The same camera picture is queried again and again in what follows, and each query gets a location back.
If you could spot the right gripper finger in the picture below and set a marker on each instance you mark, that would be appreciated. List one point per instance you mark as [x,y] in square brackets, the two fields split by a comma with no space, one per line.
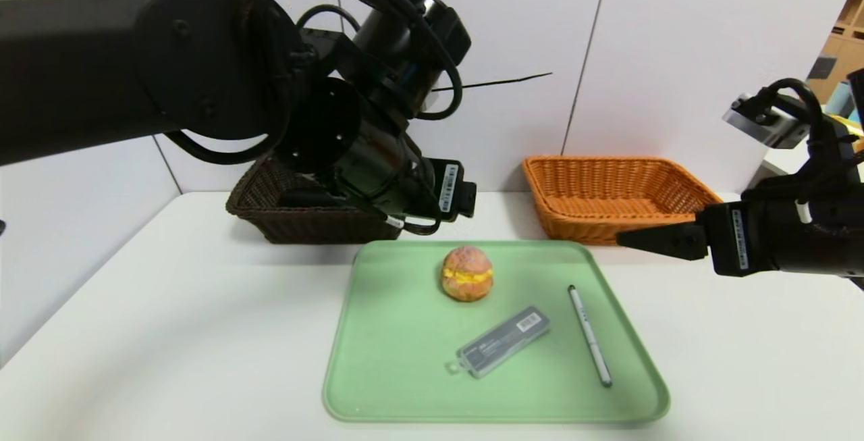
[668,240]

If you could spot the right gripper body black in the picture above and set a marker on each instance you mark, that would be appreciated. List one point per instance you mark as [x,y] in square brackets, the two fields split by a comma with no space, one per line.
[736,238]

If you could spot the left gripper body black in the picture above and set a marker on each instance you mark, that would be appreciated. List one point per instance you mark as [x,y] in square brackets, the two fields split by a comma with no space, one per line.
[449,188]

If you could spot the cream puff bun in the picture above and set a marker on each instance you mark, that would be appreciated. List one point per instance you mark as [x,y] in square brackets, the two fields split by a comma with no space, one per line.
[467,273]

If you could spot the clear plastic case black insert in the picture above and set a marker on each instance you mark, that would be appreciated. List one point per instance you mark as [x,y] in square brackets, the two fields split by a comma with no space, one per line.
[501,342]

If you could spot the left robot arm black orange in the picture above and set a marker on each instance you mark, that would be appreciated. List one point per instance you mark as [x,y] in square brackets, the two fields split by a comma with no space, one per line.
[101,63]

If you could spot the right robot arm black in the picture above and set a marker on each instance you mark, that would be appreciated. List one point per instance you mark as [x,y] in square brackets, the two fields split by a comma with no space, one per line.
[823,231]

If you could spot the orange wicker basket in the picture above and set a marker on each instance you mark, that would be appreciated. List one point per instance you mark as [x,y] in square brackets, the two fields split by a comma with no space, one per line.
[621,225]

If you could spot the dark brown wicker basket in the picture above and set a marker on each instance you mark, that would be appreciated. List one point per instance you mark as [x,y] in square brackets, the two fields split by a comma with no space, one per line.
[304,228]

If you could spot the white side table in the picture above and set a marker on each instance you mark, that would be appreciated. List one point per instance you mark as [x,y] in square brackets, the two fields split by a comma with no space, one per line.
[783,164]

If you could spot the thin black zip tie tail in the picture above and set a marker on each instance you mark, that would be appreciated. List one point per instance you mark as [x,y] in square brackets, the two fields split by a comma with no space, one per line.
[493,82]

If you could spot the white pen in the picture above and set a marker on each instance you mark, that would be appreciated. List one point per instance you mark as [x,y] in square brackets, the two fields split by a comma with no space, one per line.
[588,333]

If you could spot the light green plastic tray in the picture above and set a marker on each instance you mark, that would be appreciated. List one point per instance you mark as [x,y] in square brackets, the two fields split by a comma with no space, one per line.
[405,373]

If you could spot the wooden shelf unit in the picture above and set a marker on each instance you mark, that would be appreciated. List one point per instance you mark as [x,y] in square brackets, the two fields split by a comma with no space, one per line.
[847,36]

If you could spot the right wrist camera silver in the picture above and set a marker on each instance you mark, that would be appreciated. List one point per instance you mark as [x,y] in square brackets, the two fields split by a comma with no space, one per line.
[766,123]

